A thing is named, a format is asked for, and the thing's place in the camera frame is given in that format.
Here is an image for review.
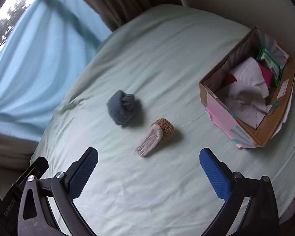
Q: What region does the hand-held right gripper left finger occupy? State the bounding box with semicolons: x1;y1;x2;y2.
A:
17;147;99;236

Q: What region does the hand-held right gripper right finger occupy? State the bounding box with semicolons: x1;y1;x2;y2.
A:
199;147;279;236

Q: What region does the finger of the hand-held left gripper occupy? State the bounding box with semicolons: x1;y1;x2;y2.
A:
15;156;50;185

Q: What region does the brown and striped sock roll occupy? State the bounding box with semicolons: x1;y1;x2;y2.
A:
136;118;175;157

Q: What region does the pink-lined cardboard box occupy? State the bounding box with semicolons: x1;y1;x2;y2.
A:
199;26;295;149

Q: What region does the white cloth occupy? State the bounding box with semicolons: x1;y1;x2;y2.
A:
222;57;273;129

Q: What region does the red cloth piece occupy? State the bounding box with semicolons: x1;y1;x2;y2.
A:
226;71;238;83

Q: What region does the pink pouch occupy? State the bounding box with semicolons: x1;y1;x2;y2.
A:
258;63;273;89

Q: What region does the green wipes packet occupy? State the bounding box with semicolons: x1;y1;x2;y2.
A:
256;45;289;86

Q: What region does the grey rolled sock ball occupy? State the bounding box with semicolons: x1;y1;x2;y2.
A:
106;90;141;126

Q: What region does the light blue hanging cloth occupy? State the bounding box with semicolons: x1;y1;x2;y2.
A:
0;0;113;128

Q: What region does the window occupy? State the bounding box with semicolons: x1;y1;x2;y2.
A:
0;0;37;75

